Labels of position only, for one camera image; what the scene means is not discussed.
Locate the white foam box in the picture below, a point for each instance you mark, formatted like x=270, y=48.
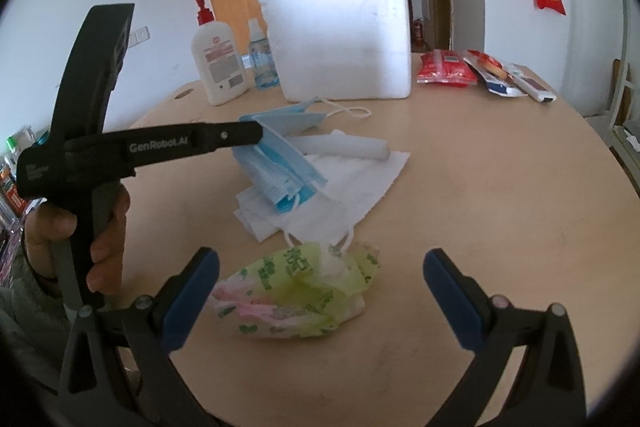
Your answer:
x=345, y=37

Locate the white face mask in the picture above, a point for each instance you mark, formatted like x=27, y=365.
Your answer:
x=295, y=222

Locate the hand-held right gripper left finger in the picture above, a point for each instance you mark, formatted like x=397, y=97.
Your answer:
x=190, y=302

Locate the white lotion pump bottle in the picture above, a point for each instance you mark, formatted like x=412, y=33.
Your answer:
x=217, y=62

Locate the shelf clutter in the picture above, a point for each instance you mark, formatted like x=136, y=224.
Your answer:
x=12, y=177

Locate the blue face mask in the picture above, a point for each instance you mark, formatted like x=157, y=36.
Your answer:
x=295, y=116
x=280, y=172

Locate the person's left hand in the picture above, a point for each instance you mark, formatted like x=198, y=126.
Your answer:
x=110, y=252

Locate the green printed plastic bag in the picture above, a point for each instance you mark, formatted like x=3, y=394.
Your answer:
x=300, y=292

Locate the blue spray bottle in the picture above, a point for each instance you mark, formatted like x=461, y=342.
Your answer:
x=261, y=57

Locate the white remote control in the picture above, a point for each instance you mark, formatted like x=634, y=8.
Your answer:
x=532, y=85

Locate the white paper napkin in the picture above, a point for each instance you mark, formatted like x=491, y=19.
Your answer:
x=360, y=187

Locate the red fire extinguisher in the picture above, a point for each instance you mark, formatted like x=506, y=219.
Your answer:
x=418, y=34

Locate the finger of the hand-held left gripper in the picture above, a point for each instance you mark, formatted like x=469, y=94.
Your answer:
x=227, y=136

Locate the metal bunk bed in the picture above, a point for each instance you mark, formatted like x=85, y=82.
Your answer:
x=625, y=117

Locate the white wall socket plate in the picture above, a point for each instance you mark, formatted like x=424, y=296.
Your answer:
x=141, y=36

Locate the person's left forearm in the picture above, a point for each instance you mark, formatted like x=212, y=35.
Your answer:
x=30, y=327

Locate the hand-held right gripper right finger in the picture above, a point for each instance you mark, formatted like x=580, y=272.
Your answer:
x=450, y=302

